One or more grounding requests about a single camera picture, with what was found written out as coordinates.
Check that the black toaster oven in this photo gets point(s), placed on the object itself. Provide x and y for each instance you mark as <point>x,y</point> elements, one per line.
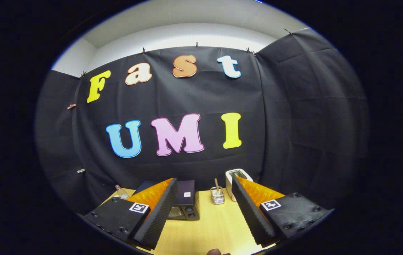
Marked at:
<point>186,187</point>

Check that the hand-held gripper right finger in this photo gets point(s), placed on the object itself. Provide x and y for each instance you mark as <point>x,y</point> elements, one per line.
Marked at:
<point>249,212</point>

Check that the clear plastic water bottle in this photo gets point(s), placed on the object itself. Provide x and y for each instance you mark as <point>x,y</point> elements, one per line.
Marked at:
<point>121,193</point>

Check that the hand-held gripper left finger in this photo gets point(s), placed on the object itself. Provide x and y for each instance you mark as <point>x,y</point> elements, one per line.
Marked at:
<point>160,216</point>

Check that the white bread toaster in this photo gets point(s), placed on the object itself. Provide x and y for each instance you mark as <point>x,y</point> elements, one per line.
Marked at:
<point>229,184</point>

